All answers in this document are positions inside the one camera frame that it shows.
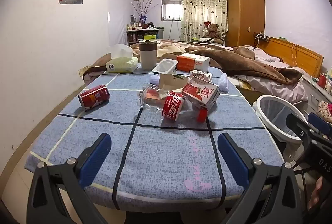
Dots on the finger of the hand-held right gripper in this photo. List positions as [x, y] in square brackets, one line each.
[295, 124]
[320, 123]

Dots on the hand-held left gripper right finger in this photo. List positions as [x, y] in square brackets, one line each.
[232, 159]

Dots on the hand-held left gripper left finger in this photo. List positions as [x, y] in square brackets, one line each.
[96, 159]

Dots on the white waste bin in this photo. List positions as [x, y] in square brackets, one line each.
[280, 136]

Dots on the red white drink carton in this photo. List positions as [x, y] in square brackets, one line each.
[201, 91]

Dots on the patterned snack wrapper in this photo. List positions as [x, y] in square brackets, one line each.
[201, 75]

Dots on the beige paper carton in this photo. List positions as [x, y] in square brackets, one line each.
[171, 82]

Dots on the white yogurt cup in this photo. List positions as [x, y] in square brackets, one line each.
[166, 67]

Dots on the person's right hand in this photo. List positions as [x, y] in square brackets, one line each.
[315, 194]

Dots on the grey drawer nightstand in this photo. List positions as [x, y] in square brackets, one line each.
[315, 94]

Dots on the red jar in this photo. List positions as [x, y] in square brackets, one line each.
[322, 81]

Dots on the lilac duvet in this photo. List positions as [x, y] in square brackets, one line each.
[275, 86]

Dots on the red soda can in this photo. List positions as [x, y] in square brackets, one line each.
[94, 97]

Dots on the bed mattress yellow sheet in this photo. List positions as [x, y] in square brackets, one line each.
[243, 85]

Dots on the wooden headboard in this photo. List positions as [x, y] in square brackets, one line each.
[303, 58]

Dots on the clear bottle red label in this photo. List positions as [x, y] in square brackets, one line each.
[173, 107]

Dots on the brown blanket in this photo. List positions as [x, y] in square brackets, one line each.
[233, 63]

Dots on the power strip with plugs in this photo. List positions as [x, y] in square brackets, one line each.
[262, 36]

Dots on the green tissue pack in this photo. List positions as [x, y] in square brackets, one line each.
[122, 64]

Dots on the orange white box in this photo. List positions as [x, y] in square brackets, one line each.
[193, 62]

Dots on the beige cup brown lid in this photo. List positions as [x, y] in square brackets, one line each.
[147, 56]

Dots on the wooden wardrobe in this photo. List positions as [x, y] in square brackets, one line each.
[243, 11]

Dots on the brown teddy bear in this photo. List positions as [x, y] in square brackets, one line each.
[213, 30]

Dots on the cluttered desk shelf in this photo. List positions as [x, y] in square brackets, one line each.
[134, 32]

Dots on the vase with dry branches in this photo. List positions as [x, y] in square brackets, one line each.
[143, 18]

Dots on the patterned curtain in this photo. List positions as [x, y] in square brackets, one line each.
[197, 6]

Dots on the small window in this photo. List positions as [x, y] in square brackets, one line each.
[171, 10]

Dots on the wall socket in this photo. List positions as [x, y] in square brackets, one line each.
[83, 71]

